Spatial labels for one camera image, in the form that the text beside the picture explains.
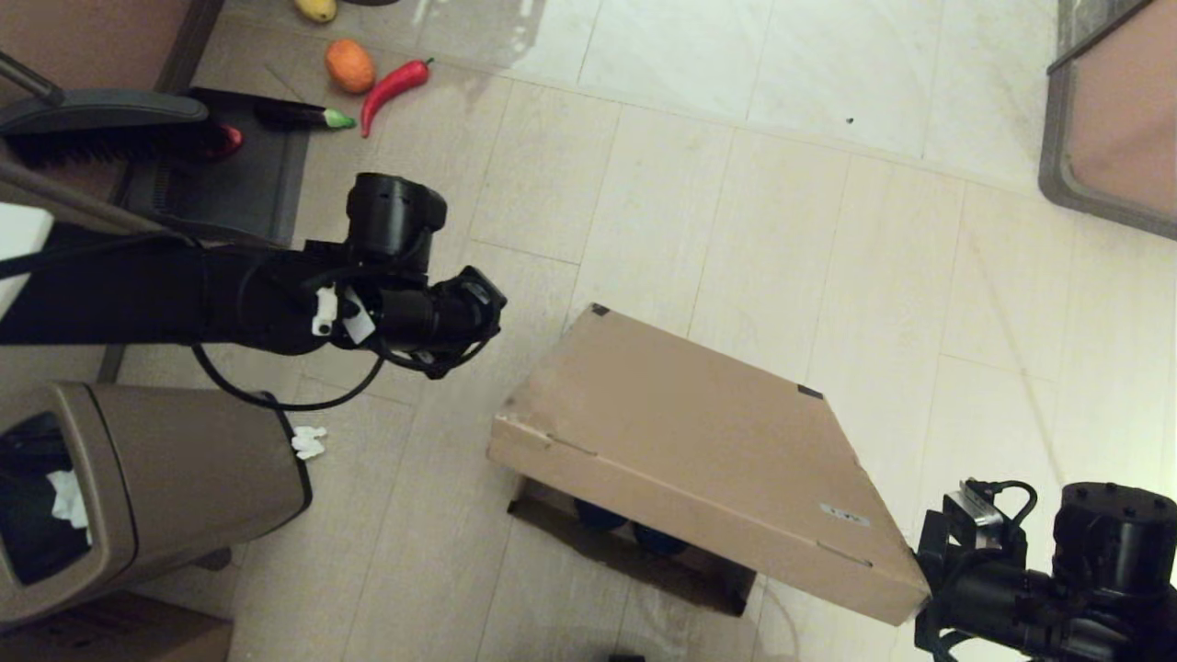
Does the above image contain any dark teal rubber slipper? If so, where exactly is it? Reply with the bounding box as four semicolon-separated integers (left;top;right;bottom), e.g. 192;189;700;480
633;522;690;556
575;499;631;533

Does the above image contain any brown cardboard shoe box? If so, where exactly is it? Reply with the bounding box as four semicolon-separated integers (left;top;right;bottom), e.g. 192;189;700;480
487;303;931;626

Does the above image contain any red toy chili pepper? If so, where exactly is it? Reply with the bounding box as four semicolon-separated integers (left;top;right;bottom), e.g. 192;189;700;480
360;59;434;139

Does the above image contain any dark gray dustpan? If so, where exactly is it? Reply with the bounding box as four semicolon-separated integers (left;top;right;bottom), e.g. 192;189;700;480
115;87;311;245

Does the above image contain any purple toy eggplant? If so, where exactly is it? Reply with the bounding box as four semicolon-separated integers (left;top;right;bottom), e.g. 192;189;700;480
252;100;357;131

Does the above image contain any orange toy fruit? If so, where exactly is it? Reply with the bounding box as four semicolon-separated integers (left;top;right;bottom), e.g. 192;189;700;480
324;39;376;95

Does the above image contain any brown plastic trash bin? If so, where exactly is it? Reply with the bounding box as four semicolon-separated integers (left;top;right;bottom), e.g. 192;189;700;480
0;382;314;629

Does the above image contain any dark gray broom brush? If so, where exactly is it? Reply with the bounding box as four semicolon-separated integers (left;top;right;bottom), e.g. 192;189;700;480
0;51;211;168

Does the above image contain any white tissue wad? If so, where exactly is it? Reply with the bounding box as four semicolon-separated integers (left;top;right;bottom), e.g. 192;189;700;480
49;469;94;545

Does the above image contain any brown table with dark rim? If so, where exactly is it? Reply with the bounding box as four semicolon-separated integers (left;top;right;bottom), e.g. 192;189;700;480
0;0;227;97

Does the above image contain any brown cardboard carton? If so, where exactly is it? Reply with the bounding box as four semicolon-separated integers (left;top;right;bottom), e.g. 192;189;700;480
0;591;234;662

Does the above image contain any black trash bag liner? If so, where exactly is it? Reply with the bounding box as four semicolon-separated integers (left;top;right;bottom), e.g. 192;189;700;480
0;412;96;585

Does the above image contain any brown table with gray rim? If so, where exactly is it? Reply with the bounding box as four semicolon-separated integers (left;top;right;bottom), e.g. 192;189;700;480
1037;0;1177;242

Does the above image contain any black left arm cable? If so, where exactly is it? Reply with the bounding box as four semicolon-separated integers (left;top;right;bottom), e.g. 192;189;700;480
0;230;488;413

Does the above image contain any brown metal frame bar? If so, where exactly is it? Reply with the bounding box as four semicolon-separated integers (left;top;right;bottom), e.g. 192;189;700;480
0;158;199;384

